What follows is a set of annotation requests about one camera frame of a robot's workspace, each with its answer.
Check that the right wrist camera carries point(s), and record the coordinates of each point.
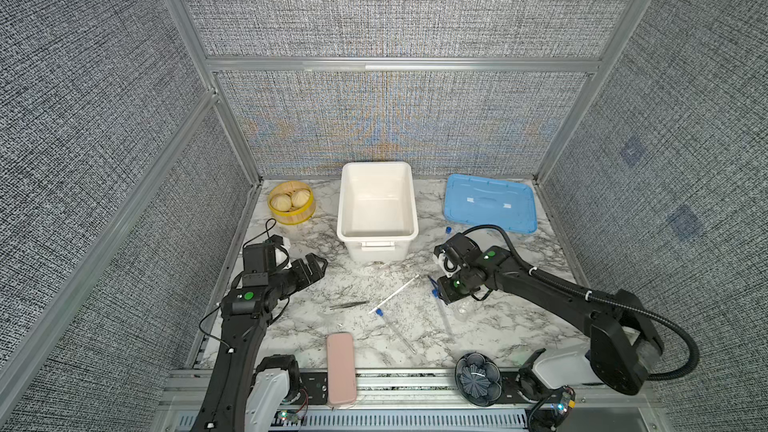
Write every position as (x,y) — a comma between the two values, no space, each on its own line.
(456,254)

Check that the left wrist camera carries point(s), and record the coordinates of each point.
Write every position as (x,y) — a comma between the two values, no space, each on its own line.
(270,256)

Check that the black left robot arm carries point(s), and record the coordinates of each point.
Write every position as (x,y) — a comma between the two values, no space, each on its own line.
(246,315)

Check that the pink rectangular case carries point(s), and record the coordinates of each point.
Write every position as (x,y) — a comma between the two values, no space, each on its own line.
(341,370)

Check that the blue plastic bin lid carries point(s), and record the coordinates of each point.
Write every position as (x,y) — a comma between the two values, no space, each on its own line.
(473,200)

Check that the clear glass stirring rod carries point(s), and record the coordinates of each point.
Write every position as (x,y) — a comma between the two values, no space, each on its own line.
(394,294)

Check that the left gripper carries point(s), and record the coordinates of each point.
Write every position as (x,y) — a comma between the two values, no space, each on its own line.
(316,272)

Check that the yellow bamboo steamer basket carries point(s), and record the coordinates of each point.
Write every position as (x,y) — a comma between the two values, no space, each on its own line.
(294,216)

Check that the steamed bun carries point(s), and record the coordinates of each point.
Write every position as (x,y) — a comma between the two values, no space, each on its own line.
(300,197)
(281,202)

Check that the right steamed bun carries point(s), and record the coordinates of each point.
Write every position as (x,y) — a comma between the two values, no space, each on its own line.
(300,197)

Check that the black flower-shaped dish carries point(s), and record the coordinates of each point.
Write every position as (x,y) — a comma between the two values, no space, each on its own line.
(478,379)

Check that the left steamed bun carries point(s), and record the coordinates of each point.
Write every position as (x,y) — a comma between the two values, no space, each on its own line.
(281,202)

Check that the clear plastic funnel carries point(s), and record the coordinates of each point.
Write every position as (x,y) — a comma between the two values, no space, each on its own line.
(464,309)

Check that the blue plastic tweezers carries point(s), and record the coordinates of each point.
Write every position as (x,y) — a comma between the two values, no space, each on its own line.
(434,285)

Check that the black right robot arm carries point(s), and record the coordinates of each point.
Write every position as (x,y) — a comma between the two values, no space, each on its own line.
(623,344)

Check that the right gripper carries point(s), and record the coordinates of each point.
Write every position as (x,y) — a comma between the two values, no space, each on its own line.
(445,292)

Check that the white plastic storage bin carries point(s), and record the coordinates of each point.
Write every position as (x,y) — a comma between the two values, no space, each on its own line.
(377,215)

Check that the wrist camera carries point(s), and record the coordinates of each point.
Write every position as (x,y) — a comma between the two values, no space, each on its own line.
(270,256)
(456,254)

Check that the metal tweezers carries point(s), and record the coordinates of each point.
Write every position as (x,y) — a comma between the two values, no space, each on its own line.
(348,305)

